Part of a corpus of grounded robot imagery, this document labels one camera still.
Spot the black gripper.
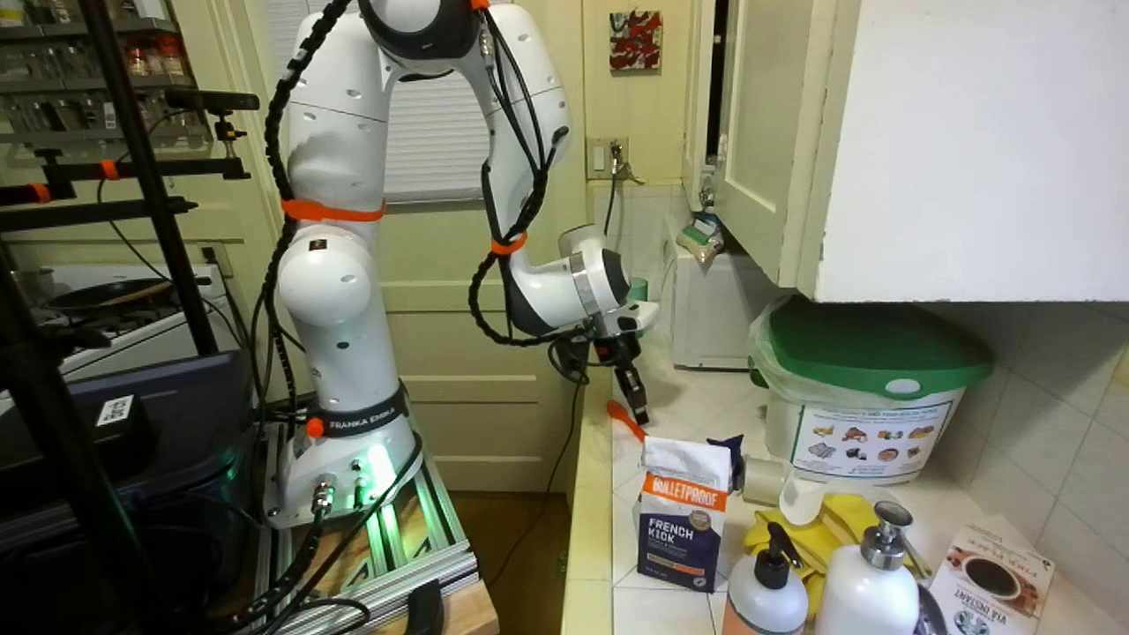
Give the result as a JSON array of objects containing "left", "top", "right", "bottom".
[{"left": 593, "top": 319, "right": 653, "bottom": 429}]

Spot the orange marker pen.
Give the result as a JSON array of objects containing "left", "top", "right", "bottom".
[{"left": 603, "top": 399, "right": 650, "bottom": 445}]

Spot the white bin with green lid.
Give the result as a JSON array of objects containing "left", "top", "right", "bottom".
[{"left": 749, "top": 292, "right": 998, "bottom": 486}]

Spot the coffee bag with orange label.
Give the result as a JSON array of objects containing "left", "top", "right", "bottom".
[{"left": 631, "top": 432, "right": 745, "bottom": 597}]

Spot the green yellow sponge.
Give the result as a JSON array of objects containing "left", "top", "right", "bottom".
[{"left": 677, "top": 210, "right": 731, "bottom": 264}]

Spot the cream panel door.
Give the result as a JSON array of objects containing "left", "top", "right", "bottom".
[{"left": 240, "top": 0, "right": 608, "bottom": 492}]

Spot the yellow cloth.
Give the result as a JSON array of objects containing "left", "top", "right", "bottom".
[{"left": 736, "top": 489, "right": 930, "bottom": 614}]

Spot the white spray bottle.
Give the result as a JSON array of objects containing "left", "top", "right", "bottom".
[{"left": 718, "top": 518, "right": 811, "bottom": 635}]

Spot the white pump soap bottle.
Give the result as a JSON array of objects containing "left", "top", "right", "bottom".
[{"left": 811, "top": 496, "right": 925, "bottom": 635}]

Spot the coffee box with cup picture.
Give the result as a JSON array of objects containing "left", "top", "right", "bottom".
[{"left": 922, "top": 518, "right": 1059, "bottom": 635}]

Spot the black computer case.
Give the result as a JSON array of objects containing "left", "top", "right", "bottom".
[{"left": 0, "top": 349, "right": 259, "bottom": 556}]

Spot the grey printer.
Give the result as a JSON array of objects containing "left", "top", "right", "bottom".
[{"left": 30, "top": 262, "right": 243, "bottom": 384}]

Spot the black metal rack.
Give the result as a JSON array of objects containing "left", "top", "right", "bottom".
[{"left": 0, "top": 0, "right": 260, "bottom": 356}]

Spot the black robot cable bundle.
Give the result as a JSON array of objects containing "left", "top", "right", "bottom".
[{"left": 467, "top": 10, "right": 567, "bottom": 349}]

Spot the cream wall power outlet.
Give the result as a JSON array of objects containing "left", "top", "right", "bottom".
[{"left": 581, "top": 135, "right": 631, "bottom": 184}]

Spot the red floral wall picture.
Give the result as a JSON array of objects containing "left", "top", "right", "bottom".
[{"left": 608, "top": 8, "right": 665, "bottom": 76}]

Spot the cream wall cabinet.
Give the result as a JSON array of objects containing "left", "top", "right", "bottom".
[{"left": 683, "top": 0, "right": 1129, "bottom": 308}]

